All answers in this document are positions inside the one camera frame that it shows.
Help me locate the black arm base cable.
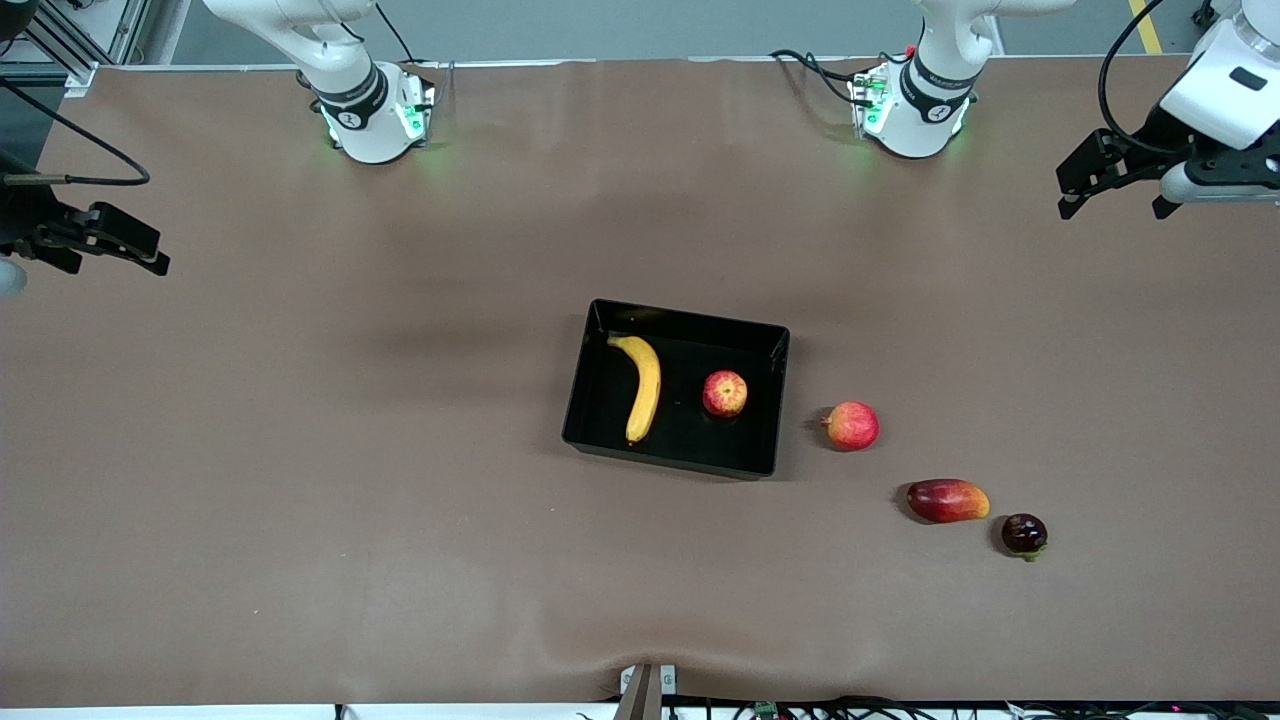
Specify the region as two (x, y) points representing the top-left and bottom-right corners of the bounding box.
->
(375, 0), (421, 63)
(768, 45), (863, 109)

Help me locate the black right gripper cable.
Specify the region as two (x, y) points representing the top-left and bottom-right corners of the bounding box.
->
(0, 78), (151, 188)

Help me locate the aluminium frame profile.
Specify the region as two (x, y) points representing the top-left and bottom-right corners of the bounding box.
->
(0, 0), (151, 91)

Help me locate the black plastic box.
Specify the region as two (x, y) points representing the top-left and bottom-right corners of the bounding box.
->
(561, 298), (791, 481)

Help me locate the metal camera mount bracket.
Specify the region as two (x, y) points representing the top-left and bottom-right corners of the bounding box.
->
(615, 663), (678, 720)

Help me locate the red pomegranate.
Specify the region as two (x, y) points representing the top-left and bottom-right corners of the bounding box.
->
(822, 401), (881, 452)

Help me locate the black left arm base cable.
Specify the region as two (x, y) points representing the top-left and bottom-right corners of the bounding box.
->
(768, 45), (863, 109)

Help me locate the red yellow apple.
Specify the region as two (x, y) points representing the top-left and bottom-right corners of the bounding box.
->
(702, 370), (748, 418)

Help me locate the brown table cover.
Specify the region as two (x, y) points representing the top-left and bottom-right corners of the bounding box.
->
(0, 55), (1280, 706)

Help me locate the red mango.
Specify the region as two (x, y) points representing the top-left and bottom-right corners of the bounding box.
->
(906, 478), (991, 525)

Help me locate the black cable bundle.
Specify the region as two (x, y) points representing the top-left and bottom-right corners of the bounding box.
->
(575, 695), (1280, 720)

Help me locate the yellow banana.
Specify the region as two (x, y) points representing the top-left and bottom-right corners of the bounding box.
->
(607, 335), (663, 445)

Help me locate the dark purple mangosteen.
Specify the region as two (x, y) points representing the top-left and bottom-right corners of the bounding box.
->
(1001, 513), (1049, 562)

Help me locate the black right arm base cable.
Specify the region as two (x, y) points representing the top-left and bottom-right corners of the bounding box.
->
(375, 0), (421, 63)

